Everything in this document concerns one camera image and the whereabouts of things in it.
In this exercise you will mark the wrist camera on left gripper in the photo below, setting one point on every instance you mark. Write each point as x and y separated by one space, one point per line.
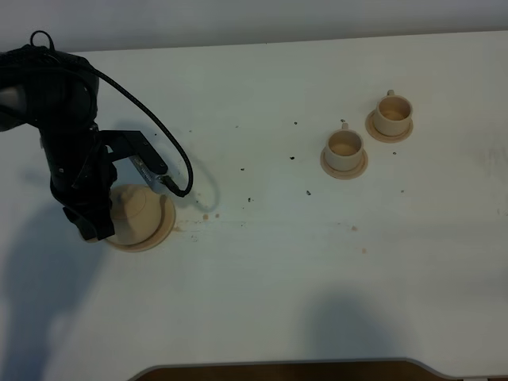
132 145

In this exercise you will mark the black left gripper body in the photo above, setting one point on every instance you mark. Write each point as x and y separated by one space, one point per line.
81 164

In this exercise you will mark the near beige teacup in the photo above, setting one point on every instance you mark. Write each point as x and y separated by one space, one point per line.
344 147

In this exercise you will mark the beige teapot saucer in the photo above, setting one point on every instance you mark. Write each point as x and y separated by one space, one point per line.
164 229

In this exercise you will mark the far beige teacup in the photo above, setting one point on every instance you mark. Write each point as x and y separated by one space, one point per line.
394 107

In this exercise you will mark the near beige cup saucer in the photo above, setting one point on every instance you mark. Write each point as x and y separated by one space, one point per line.
345 173

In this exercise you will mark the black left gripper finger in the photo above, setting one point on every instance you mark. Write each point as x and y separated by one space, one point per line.
93 222

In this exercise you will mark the beige cup saucer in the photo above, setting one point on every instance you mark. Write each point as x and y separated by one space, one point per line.
387 130
345 173

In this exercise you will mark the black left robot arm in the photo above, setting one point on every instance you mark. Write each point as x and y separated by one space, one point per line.
55 93

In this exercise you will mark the beige teapot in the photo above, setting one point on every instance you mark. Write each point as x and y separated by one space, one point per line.
136 213

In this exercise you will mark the far beige cup saucer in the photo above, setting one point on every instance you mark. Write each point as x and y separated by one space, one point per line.
387 130

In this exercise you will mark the beige teacup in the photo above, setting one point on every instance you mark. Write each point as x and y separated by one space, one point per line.
394 107
344 147

